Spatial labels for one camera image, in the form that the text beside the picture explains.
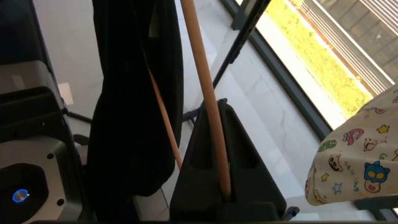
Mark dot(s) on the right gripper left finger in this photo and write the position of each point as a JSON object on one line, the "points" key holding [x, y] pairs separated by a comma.
{"points": [[196, 193]]}

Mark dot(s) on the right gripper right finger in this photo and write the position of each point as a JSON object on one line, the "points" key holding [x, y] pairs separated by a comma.
{"points": [[258, 193]]}

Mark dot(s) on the black garment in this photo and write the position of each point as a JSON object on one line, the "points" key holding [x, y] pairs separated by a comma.
{"points": [[124, 124]]}

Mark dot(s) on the cream printed garment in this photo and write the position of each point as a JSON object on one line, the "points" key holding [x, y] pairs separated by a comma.
{"points": [[357, 155]]}

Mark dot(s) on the pink clothes hanger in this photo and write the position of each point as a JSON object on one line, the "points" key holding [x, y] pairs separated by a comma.
{"points": [[205, 77]]}

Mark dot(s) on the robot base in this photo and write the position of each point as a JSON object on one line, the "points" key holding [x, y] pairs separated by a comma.
{"points": [[37, 149]]}

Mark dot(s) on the black clothes rack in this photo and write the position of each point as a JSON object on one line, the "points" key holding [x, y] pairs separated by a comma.
{"points": [[242, 40]]}

